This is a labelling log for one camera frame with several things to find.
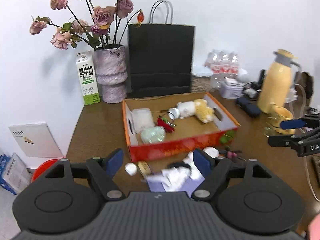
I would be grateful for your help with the small white round jar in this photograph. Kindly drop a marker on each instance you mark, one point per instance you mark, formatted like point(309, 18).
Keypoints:
point(131, 169)

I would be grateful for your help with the clear glass cup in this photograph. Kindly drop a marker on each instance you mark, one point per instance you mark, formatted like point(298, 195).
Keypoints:
point(270, 130)

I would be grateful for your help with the clear plastic container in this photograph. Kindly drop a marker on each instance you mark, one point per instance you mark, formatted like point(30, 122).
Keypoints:
point(142, 119)

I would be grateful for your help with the white yellow plush toy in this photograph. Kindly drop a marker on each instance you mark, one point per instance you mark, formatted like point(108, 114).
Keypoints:
point(198, 108)

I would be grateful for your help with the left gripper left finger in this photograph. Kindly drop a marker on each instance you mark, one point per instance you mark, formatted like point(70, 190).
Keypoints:
point(101, 173)

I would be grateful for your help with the red cardboard box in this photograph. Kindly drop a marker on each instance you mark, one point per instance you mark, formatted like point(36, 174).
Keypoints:
point(189, 133)

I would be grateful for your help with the dark blue glasses case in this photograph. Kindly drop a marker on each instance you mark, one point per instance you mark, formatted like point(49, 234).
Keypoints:
point(249, 108)

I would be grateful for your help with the white round tin lid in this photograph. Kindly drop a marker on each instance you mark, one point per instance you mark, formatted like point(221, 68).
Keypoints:
point(212, 152)

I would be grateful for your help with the purple knitted cloth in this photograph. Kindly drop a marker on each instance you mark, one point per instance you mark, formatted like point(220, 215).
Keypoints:
point(178, 183)

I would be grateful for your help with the pack of water bottles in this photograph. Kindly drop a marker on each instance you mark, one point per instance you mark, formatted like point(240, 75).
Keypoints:
point(223, 64)

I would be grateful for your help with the yellow thermos jug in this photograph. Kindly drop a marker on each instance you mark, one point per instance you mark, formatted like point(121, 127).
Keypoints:
point(282, 74)

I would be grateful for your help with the yellow ceramic cup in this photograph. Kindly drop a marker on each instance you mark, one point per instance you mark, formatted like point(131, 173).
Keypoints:
point(281, 114)

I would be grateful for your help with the black paper bag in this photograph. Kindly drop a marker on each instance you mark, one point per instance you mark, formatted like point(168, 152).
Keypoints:
point(160, 54)

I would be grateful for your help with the purple ceramic vase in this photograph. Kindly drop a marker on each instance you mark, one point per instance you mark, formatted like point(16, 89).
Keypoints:
point(111, 73)

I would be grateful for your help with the pale green pouch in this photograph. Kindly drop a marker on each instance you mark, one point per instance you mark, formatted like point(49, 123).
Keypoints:
point(153, 135)

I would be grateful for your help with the white round tin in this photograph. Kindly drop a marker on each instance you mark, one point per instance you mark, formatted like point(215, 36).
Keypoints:
point(174, 113)

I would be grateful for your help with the white round lamp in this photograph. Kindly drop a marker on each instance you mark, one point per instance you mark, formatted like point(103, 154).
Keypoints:
point(242, 76)

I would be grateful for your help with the blue white carton box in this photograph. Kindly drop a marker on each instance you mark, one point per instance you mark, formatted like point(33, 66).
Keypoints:
point(14, 175)

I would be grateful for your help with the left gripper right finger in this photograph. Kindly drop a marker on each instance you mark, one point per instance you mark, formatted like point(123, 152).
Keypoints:
point(215, 172)

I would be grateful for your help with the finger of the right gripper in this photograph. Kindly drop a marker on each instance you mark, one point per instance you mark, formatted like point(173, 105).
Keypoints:
point(285, 140)
point(308, 120)

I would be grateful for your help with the wicker basket with lid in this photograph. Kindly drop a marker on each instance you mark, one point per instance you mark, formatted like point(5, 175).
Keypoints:
point(201, 84)

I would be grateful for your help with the green white milk carton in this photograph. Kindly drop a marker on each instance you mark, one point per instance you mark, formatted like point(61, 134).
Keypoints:
point(87, 77)

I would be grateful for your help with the white board on floor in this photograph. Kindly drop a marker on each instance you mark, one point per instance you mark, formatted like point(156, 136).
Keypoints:
point(36, 140)

